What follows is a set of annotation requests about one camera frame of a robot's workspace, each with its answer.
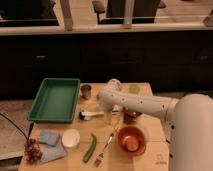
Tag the black office chair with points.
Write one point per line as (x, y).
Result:
(127, 11)

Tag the dark purple bowl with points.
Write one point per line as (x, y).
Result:
(130, 115)

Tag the blue sponge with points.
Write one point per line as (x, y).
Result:
(49, 138)

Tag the small metal cup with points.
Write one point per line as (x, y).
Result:
(86, 91)

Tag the white round container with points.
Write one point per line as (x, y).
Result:
(71, 138)

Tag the bunch of brown grapes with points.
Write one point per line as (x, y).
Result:
(32, 151)

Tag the orange clay bowl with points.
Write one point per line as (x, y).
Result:
(131, 131)

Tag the silver fork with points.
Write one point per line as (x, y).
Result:
(100, 157)

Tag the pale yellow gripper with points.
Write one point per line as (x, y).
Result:
(108, 117)

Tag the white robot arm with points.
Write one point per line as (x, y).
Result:
(189, 118)

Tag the green plastic tray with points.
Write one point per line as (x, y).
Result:
(55, 101)

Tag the green chili pepper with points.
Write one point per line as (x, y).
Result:
(90, 150)

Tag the white handled dish brush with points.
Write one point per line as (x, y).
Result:
(87, 115)

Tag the orange fruit in bowl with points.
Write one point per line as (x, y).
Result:
(131, 144)

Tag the grey blue cloth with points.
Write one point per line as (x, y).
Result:
(51, 153)

